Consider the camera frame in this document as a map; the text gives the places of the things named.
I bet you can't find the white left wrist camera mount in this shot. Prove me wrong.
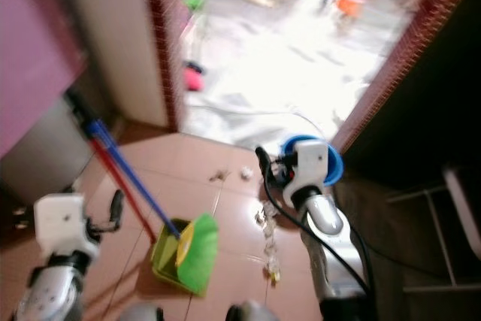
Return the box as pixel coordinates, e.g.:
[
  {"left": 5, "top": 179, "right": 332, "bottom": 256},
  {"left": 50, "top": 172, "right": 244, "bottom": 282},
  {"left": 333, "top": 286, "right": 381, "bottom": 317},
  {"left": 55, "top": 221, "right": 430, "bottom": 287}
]
[{"left": 35, "top": 193, "right": 89, "bottom": 256}]

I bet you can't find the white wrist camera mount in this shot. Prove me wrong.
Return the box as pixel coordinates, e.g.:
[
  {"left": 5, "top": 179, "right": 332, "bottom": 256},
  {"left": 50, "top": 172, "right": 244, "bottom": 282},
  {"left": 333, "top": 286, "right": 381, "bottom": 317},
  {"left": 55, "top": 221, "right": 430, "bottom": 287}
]
[
  {"left": 35, "top": 193, "right": 89, "bottom": 256},
  {"left": 293, "top": 139, "right": 330, "bottom": 190}
]

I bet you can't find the white shelf rack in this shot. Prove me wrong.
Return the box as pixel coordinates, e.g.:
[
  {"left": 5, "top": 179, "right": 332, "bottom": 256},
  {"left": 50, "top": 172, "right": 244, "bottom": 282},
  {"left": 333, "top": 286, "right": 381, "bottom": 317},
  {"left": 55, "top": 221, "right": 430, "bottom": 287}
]
[{"left": 387, "top": 163, "right": 481, "bottom": 292}]

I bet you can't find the grey left robot leg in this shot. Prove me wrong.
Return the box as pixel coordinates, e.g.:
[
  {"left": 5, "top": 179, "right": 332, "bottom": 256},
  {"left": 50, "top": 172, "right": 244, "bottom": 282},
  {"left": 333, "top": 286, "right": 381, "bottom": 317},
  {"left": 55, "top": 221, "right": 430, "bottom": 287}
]
[{"left": 116, "top": 302, "right": 166, "bottom": 321}]

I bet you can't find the orange bag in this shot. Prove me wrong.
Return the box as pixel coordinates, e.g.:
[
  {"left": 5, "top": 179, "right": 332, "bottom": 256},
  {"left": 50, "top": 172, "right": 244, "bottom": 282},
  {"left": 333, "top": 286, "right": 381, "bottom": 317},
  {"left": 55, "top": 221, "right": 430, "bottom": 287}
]
[{"left": 337, "top": 0, "right": 359, "bottom": 17}]

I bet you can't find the yellow-green dustpan with red handle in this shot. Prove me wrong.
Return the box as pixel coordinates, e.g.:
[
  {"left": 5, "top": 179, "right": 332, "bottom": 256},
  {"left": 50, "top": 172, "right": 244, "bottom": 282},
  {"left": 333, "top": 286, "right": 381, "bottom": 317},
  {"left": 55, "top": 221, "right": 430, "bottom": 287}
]
[{"left": 64, "top": 88, "right": 207, "bottom": 295}]

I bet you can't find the clear crumpled plastic wrapper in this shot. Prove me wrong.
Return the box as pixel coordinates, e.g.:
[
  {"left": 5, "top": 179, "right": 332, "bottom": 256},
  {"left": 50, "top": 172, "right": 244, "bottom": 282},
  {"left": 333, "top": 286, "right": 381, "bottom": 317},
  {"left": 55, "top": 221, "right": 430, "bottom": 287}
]
[{"left": 256, "top": 204, "right": 280, "bottom": 284}]

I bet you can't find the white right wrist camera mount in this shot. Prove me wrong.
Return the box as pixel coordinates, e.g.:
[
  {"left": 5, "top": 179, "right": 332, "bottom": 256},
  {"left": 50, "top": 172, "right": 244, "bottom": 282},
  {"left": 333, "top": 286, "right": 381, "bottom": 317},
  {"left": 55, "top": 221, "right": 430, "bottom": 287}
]
[{"left": 293, "top": 139, "right": 330, "bottom": 190}]

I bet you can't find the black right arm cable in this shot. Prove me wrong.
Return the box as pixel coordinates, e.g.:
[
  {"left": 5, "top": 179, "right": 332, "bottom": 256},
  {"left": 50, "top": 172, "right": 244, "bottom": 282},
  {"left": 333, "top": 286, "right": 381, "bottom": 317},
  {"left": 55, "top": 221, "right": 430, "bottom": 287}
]
[{"left": 262, "top": 174, "right": 377, "bottom": 321}]

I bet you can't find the grey robot leg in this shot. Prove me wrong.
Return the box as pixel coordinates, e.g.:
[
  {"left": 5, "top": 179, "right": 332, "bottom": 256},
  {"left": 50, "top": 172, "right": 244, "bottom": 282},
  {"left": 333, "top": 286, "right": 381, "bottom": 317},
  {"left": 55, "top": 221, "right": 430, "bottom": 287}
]
[
  {"left": 225, "top": 300, "right": 279, "bottom": 321},
  {"left": 116, "top": 302, "right": 166, "bottom": 321}
]

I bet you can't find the green broom with blue handle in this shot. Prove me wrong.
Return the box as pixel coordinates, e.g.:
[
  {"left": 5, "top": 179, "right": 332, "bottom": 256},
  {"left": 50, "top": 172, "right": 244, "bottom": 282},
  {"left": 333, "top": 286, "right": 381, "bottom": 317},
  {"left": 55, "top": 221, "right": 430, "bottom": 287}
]
[{"left": 83, "top": 118, "right": 220, "bottom": 297}]

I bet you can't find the pink slipper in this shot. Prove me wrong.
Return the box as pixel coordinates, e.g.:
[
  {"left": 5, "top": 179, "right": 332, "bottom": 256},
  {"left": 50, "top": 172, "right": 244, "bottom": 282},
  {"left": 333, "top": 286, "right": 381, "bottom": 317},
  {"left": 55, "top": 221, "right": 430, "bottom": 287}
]
[{"left": 184, "top": 64, "right": 205, "bottom": 92}]

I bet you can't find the blue plastic bucket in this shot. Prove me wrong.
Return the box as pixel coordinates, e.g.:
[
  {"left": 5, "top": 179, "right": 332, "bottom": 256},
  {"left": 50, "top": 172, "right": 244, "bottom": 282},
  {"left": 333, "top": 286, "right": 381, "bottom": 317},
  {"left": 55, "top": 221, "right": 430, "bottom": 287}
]
[{"left": 280, "top": 135, "right": 344, "bottom": 186}]

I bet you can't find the grey right robot leg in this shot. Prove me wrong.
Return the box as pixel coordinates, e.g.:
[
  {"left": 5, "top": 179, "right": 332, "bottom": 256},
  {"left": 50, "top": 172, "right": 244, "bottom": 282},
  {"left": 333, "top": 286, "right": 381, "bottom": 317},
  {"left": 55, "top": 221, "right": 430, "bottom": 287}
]
[{"left": 225, "top": 300, "right": 279, "bottom": 321}]

